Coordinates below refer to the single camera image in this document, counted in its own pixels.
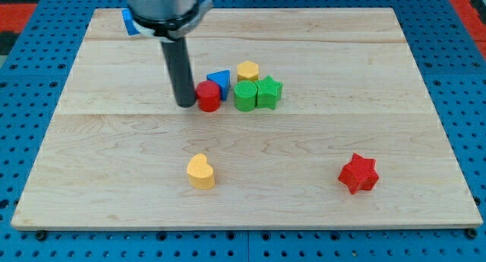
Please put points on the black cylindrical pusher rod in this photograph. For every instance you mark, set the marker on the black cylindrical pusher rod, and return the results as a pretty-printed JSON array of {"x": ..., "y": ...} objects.
[{"x": 180, "y": 73}]

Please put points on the blue block behind arm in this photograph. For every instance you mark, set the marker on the blue block behind arm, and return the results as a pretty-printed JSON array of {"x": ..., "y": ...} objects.
[{"x": 129, "y": 22}]

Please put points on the yellow heart block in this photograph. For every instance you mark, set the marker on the yellow heart block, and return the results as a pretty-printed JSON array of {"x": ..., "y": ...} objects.
[{"x": 200, "y": 173}]

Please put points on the red cylinder block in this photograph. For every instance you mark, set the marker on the red cylinder block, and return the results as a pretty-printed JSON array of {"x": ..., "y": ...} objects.
[{"x": 208, "y": 95}]

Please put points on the blue triangle block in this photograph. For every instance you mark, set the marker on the blue triangle block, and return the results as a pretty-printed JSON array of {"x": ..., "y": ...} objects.
[{"x": 223, "y": 80}]

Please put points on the yellow hexagon block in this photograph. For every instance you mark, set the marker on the yellow hexagon block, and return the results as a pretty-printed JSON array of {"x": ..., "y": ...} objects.
[{"x": 247, "y": 71}]

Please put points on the green cylinder block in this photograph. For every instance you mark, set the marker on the green cylinder block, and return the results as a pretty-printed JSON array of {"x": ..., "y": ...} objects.
[{"x": 245, "y": 93}]

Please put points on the green star block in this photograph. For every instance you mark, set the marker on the green star block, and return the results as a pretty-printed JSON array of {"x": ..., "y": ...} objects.
[{"x": 269, "y": 92}]

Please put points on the wooden board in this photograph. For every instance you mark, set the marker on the wooden board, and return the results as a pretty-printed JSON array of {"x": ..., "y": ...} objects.
[{"x": 115, "y": 155}]

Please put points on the red star block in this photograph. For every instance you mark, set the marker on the red star block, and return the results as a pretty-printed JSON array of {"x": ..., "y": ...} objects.
[{"x": 359, "y": 174}]

